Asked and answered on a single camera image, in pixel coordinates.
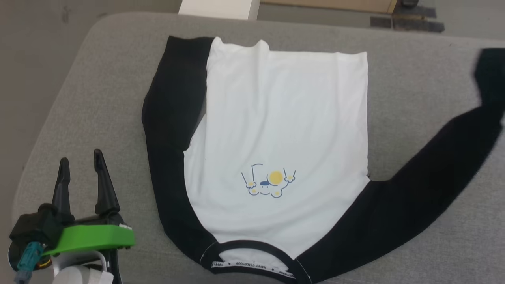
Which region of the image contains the long black floor mat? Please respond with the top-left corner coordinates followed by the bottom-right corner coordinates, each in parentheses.
top-left (392, 18), bottom-right (445, 33)

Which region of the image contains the white rectangular box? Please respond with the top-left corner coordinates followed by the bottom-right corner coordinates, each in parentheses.
top-left (178, 0), bottom-right (260, 21)

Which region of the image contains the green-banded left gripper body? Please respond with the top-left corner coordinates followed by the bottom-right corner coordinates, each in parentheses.
top-left (43, 212), bottom-right (136, 257)

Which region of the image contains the white and black long-sleeve shirt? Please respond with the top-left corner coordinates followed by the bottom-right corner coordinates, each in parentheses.
top-left (141, 35), bottom-right (505, 284)

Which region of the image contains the lemon print tile partition panel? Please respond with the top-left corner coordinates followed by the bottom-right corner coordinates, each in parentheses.
top-left (260, 0), bottom-right (398, 15)

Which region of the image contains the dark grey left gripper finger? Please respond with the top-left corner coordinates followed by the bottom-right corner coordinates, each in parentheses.
top-left (94, 149), bottom-right (121, 217)
top-left (51, 157), bottom-right (75, 222)

